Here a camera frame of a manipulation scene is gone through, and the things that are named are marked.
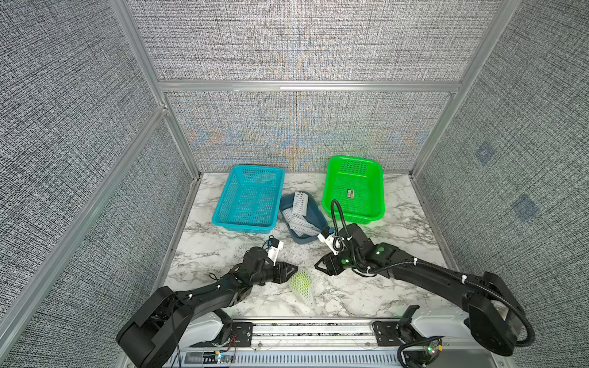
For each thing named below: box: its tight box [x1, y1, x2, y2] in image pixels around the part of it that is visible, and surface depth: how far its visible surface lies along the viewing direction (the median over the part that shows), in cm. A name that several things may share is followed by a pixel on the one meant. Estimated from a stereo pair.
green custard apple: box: [290, 270, 313, 296], surface depth 78 cm
